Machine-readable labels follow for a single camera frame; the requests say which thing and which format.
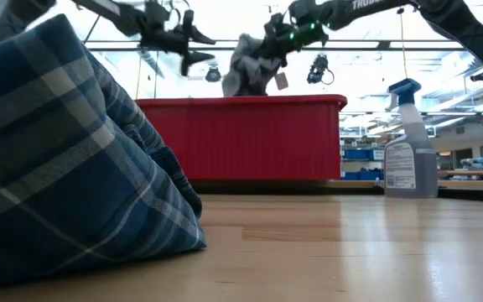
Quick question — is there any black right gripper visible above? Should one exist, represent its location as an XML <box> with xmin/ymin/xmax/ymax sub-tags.
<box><xmin>264</xmin><ymin>11</ymin><xmax>330</xmax><ymax>60</ymax></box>

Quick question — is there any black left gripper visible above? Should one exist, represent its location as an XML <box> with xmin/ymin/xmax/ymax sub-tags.
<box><xmin>138</xmin><ymin>0</ymin><xmax>217</xmax><ymax>78</ymax></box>

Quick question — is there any gray garment with tag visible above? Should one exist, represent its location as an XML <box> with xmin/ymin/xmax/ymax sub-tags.
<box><xmin>221</xmin><ymin>33</ymin><xmax>289</xmax><ymax>98</ymax></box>

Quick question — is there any blue plaid cloth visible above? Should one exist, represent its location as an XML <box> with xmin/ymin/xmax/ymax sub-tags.
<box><xmin>0</xmin><ymin>13</ymin><xmax>208</xmax><ymax>290</ymax></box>

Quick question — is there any red plastic bin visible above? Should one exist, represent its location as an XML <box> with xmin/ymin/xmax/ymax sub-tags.
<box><xmin>135</xmin><ymin>94</ymin><xmax>348</xmax><ymax>182</ymax></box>

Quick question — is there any blue storage bin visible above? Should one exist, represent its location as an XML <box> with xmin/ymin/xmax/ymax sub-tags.
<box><xmin>344</xmin><ymin>148</ymin><xmax>376</xmax><ymax>162</ymax></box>
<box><xmin>344</xmin><ymin>170</ymin><xmax>385</xmax><ymax>181</ymax></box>

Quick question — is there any clear spray bottle blue trigger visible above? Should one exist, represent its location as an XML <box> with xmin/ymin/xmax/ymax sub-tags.
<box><xmin>382</xmin><ymin>77</ymin><xmax>439</xmax><ymax>199</ymax></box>

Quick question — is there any wooden background table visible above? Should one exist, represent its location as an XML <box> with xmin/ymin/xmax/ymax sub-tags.
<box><xmin>437</xmin><ymin>169</ymin><xmax>483</xmax><ymax>193</ymax></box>

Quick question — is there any round black overhead camera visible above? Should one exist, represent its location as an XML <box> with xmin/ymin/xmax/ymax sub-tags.
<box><xmin>205</xmin><ymin>65</ymin><xmax>222</xmax><ymax>84</ymax></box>

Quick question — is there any black hanging device with ring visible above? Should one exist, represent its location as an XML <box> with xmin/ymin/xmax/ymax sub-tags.
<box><xmin>306</xmin><ymin>53</ymin><xmax>335</xmax><ymax>86</ymax></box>

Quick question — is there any yellow hanging cable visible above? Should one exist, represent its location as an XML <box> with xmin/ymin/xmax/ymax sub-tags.
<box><xmin>135</xmin><ymin>49</ymin><xmax>143</xmax><ymax>101</ymax></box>
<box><xmin>396</xmin><ymin>6</ymin><xmax>408</xmax><ymax>80</ymax></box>

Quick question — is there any horizontal overhead frame bar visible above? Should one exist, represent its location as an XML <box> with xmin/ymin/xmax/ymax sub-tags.
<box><xmin>82</xmin><ymin>39</ymin><xmax>483</xmax><ymax>52</ymax></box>

